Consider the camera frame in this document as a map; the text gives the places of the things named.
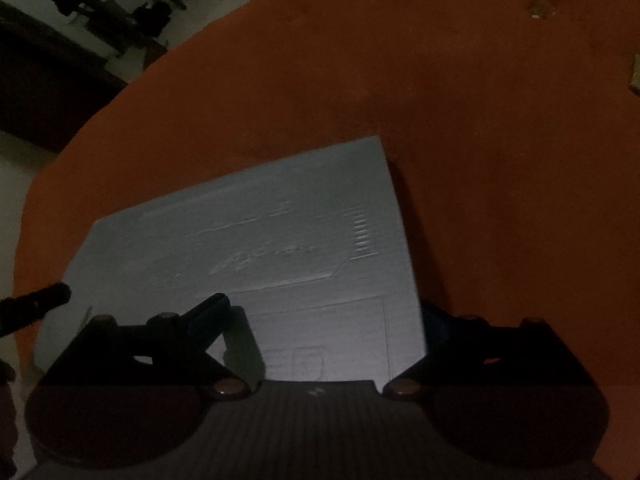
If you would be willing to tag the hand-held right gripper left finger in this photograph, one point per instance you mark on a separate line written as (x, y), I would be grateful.
(212, 317)

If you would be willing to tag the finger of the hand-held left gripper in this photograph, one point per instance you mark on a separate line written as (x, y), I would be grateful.
(45, 297)

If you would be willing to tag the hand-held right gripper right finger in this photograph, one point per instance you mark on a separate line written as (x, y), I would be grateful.
(436, 327)

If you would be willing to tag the white box lid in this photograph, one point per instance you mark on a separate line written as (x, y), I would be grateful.
(275, 220)

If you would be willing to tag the orange cloth covered desktop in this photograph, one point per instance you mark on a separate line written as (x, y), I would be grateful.
(500, 160)

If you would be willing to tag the dark wooden cabinet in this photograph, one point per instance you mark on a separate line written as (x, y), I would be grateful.
(45, 85)

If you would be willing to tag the dark side table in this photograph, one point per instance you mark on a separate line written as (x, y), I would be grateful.
(100, 7)

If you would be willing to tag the small pale scrap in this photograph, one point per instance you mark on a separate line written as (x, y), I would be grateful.
(635, 75)

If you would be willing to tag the small tan scrap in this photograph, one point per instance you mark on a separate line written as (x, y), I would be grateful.
(539, 5)

